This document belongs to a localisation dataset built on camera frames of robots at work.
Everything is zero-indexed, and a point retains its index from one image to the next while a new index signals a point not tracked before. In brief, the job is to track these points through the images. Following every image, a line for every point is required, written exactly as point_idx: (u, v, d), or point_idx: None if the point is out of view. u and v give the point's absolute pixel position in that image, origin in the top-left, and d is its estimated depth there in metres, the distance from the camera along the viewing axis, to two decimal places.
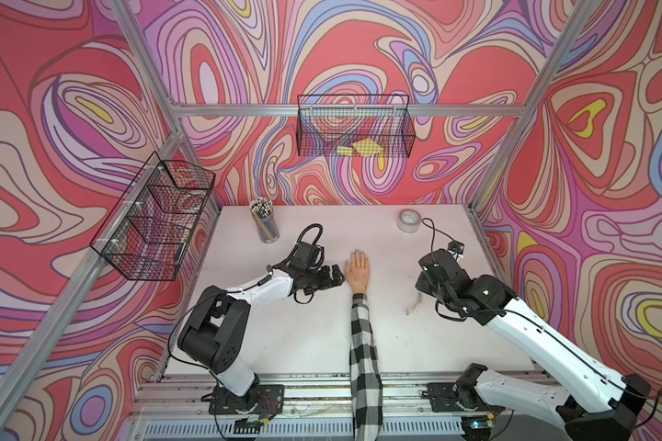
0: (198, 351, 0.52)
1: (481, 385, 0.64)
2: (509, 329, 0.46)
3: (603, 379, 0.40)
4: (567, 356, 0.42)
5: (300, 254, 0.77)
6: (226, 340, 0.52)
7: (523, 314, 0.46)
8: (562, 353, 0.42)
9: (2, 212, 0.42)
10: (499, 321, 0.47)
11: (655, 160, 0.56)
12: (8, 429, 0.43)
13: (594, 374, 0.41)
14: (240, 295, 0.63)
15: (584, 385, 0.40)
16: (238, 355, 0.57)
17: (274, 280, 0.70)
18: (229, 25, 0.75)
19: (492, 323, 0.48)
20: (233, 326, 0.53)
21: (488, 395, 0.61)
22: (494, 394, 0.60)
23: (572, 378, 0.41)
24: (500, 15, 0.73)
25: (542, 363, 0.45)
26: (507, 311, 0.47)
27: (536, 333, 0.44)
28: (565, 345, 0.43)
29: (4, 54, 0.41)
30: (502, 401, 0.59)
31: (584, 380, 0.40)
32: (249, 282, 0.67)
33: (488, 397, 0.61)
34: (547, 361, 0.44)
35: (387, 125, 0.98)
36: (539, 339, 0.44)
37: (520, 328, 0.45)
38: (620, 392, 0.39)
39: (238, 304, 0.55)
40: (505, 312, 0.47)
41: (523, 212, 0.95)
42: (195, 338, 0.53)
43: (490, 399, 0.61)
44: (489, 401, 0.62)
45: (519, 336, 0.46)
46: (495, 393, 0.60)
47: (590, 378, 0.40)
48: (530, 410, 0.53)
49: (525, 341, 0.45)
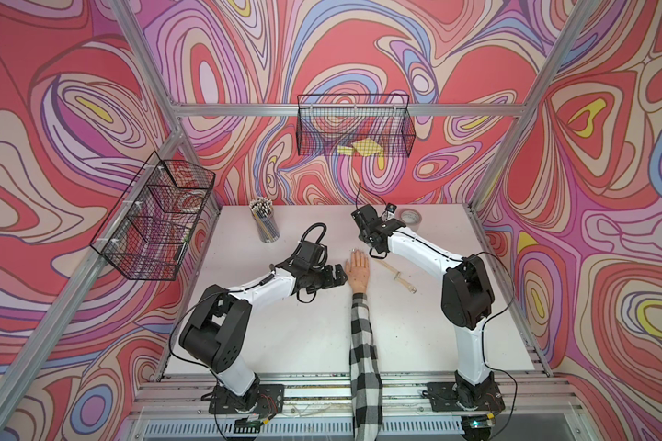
0: (199, 350, 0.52)
1: (462, 369, 0.66)
2: (394, 242, 0.66)
3: (447, 258, 0.57)
4: (427, 248, 0.61)
5: (303, 254, 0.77)
6: (227, 340, 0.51)
7: (406, 232, 0.67)
8: (427, 249, 0.61)
9: (2, 211, 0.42)
10: (393, 243, 0.66)
11: (655, 159, 0.56)
12: (8, 429, 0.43)
13: (441, 256, 0.58)
14: (242, 294, 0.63)
15: (435, 265, 0.57)
16: (238, 354, 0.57)
17: (276, 280, 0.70)
18: (229, 25, 0.75)
19: (391, 248, 0.68)
20: (233, 325, 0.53)
21: (464, 369, 0.65)
22: (466, 365, 0.64)
23: (429, 264, 0.59)
24: (500, 14, 0.73)
25: (420, 265, 0.62)
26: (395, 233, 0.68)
27: (410, 242, 0.64)
28: (429, 245, 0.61)
29: (3, 53, 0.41)
30: (470, 365, 0.62)
31: (434, 260, 0.58)
32: (252, 281, 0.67)
33: (471, 373, 0.63)
34: (419, 259, 0.61)
35: (387, 125, 0.98)
36: (411, 244, 0.63)
37: (402, 241, 0.65)
38: (455, 262, 0.56)
39: (239, 304, 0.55)
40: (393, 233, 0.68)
41: (523, 212, 0.95)
42: (196, 336, 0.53)
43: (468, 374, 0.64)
44: (472, 377, 0.64)
45: (401, 246, 0.65)
46: (462, 362, 0.65)
47: (438, 257, 0.58)
48: (472, 344, 0.58)
49: (405, 249, 0.64)
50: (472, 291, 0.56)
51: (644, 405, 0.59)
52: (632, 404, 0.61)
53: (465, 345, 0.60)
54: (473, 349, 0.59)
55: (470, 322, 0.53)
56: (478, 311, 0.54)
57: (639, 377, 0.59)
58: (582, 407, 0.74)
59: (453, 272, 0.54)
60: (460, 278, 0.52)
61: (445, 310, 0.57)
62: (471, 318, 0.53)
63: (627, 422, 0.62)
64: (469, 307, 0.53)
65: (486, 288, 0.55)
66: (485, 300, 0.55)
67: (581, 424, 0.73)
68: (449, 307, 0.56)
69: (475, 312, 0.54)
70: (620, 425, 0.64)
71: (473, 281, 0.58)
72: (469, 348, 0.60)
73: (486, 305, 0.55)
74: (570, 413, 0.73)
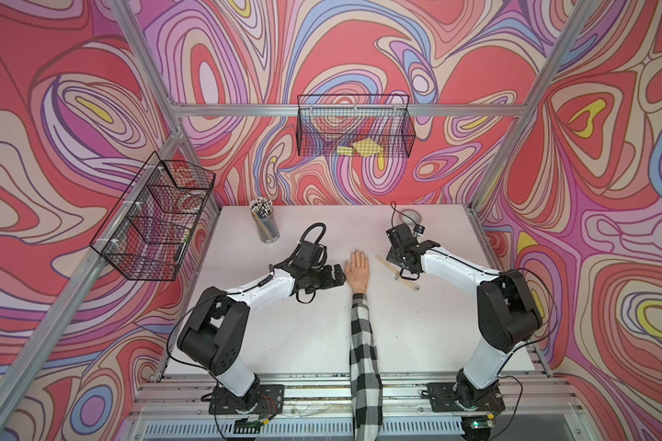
0: (197, 353, 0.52)
1: (469, 371, 0.65)
2: (428, 259, 0.64)
3: (482, 272, 0.54)
4: (461, 264, 0.59)
5: (302, 254, 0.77)
6: (224, 342, 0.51)
7: (440, 251, 0.66)
8: (462, 265, 0.58)
9: (1, 211, 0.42)
10: (427, 260, 0.65)
11: (655, 159, 0.56)
12: (8, 429, 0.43)
13: (476, 270, 0.55)
14: (240, 296, 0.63)
15: (470, 278, 0.54)
16: (237, 356, 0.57)
17: (275, 281, 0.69)
18: (229, 25, 0.75)
19: (425, 266, 0.66)
20: (232, 328, 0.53)
21: (473, 373, 0.64)
22: (474, 369, 0.63)
23: (464, 278, 0.55)
24: (500, 15, 0.73)
25: (456, 283, 0.58)
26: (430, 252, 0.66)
27: (445, 258, 0.62)
28: (463, 262, 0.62)
29: (3, 53, 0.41)
30: (482, 373, 0.61)
31: (469, 275, 0.55)
32: (250, 283, 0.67)
33: (476, 378, 0.63)
34: (453, 276, 0.58)
35: (387, 125, 0.98)
36: (446, 262, 0.61)
37: (436, 258, 0.63)
38: (492, 276, 0.53)
39: (236, 307, 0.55)
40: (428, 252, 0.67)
41: (523, 212, 0.95)
42: (194, 339, 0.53)
43: (480, 383, 0.62)
44: (478, 381, 0.63)
45: (435, 263, 0.63)
46: (473, 367, 0.63)
47: (472, 272, 0.55)
48: (495, 360, 0.55)
49: (439, 265, 0.62)
50: (514, 311, 0.51)
51: (644, 405, 0.59)
52: (632, 404, 0.61)
53: (484, 356, 0.58)
54: (492, 364, 0.56)
55: (509, 344, 0.47)
56: (521, 333, 0.48)
57: (640, 378, 0.59)
58: (582, 407, 0.74)
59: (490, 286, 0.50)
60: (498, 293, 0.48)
61: (485, 333, 0.52)
62: (510, 338, 0.48)
63: (627, 423, 0.62)
64: (510, 324, 0.48)
65: (530, 309, 0.49)
66: (531, 322, 0.49)
67: (581, 424, 0.73)
68: (489, 328, 0.50)
69: (518, 333, 0.48)
70: (620, 426, 0.64)
71: (516, 302, 0.53)
72: (486, 360, 0.58)
73: (532, 329, 0.49)
74: (570, 413, 0.73)
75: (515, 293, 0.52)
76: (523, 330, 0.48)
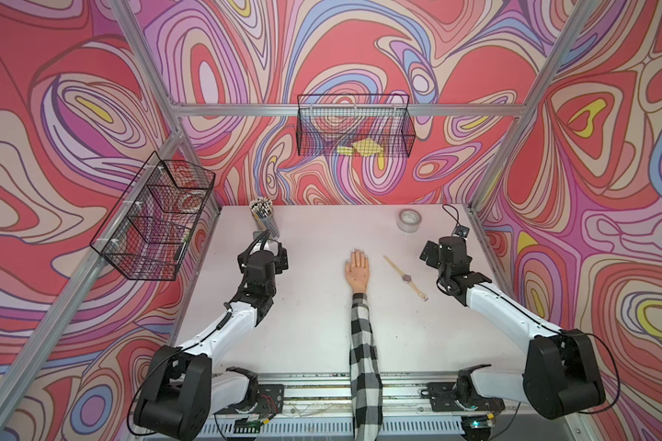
0: (161, 425, 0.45)
1: (475, 376, 0.65)
2: (475, 295, 0.59)
3: (539, 325, 0.48)
4: (511, 309, 0.52)
5: (255, 277, 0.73)
6: (189, 405, 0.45)
7: (491, 288, 0.59)
8: (513, 310, 0.52)
9: (2, 211, 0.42)
10: (473, 296, 0.59)
11: (654, 159, 0.56)
12: (8, 429, 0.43)
13: (531, 322, 0.49)
14: (199, 349, 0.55)
15: (520, 327, 0.48)
16: (210, 412, 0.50)
17: (233, 320, 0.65)
18: (228, 24, 0.75)
19: (470, 301, 0.61)
20: (195, 387, 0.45)
21: (478, 378, 0.64)
22: (484, 380, 0.62)
23: (515, 325, 0.50)
24: (500, 14, 0.73)
25: (504, 328, 0.53)
26: (475, 287, 0.61)
27: (493, 298, 0.56)
28: (517, 307, 0.53)
29: (3, 53, 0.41)
30: (496, 390, 0.58)
31: (520, 323, 0.49)
32: (207, 329, 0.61)
33: (482, 385, 0.62)
34: (502, 321, 0.53)
35: (387, 125, 0.98)
36: (494, 301, 0.55)
37: (485, 295, 0.58)
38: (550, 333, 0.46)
39: (197, 361, 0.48)
40: (472, 288, 0.60)
41: (523, 212, 0.95)
42: (154, 410, 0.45)
43: (485, 391, 0.62)
44: (481, 390, 0.63)
45: (482, 300, 0.58)
46: (484, 379, 0.62)
47: (526, 322, 0.49)
48: (516, 390, 0.52)
49: (488, 305, 0.56)
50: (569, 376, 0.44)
51: (645, 405, 0.58)
52: (632, 404, 0.61)
53: (504, 381, 0.55)
54: (510, 390, 0.53)
55: (559, 412, 0.41)
56: (576, 405, 0.41)
57: (640, 377, 0.59)
58: None
59: (543, 341, 0.44)
60: (557, 356, 0.42)
61: (531, 390, 0.45)
62: (562, 405, 0.41)
63: (627, 423, 0.62)
64: (562, 390, 0.41)
65: (592, 378, 0.42)
66: (589, 393, 0.42)
67: (581, 424, 0.73)
68: (535, 386, 0.44)
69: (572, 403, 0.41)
70: (620, 426, 0.64)
71: (575, 366, 0.46)
72: (506, 384, 0.55)
73: (590, 401, 0.42)
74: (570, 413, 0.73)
75: (576, 356, 0.45)
76: (581, 401, 0.42)
